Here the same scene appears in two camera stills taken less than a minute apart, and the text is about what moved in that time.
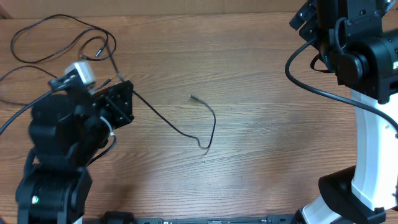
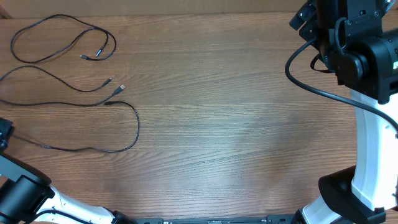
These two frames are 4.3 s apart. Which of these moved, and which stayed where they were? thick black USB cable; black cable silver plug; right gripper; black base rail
Moved: thick black USB cable
Stayed: right gripper; black base rail; black cable silver plug
